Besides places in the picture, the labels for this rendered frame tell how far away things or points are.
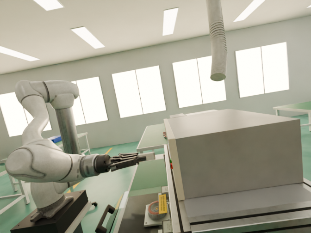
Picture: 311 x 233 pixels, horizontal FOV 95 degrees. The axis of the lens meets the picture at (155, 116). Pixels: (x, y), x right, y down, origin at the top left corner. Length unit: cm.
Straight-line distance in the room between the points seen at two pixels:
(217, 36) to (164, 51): 369
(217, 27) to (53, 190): 213
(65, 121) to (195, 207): 92
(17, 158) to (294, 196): 77
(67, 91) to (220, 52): 153
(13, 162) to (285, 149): 78
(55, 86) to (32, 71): 601
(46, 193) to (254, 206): 110
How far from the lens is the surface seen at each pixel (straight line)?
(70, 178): 67
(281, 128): 56
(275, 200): 56
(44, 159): 55
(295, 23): 740
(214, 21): 207
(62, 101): 108
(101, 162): 63
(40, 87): 106
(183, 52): 556
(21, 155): 55
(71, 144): 117
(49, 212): 126
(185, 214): 49
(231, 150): 50
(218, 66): 175
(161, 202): 62
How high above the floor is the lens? 144
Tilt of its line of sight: 7 degrees down
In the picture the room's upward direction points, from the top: 10 degrees counter-clockwise
